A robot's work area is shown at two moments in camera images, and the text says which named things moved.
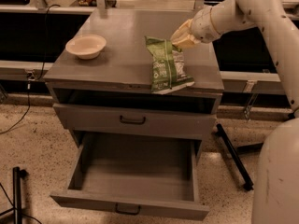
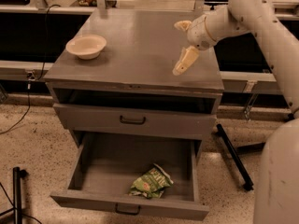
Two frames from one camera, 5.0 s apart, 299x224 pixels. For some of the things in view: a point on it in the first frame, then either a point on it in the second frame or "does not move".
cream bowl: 86,46 does not move
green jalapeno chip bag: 168,66 -> 151,183
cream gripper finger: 184,30 -> 183,24
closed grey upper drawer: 139,122 does not move
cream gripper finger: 186,42 -> 187,59
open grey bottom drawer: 140,174 does not move
